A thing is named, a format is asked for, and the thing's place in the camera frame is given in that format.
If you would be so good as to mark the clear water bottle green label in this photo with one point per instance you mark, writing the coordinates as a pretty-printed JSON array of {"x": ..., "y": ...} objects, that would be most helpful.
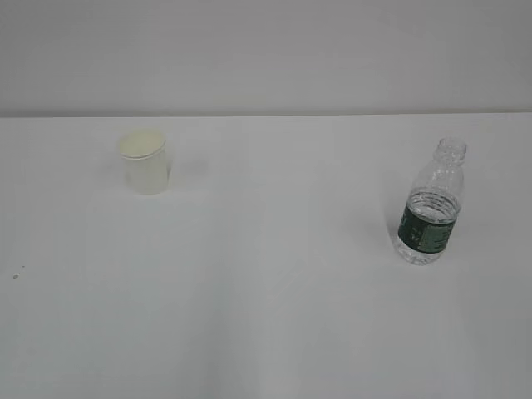
[{"x": 433, "y": 205}]

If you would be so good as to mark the white paper cup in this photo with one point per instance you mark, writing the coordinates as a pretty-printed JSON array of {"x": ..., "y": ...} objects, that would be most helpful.
[{"x": 145, "y": 160}]

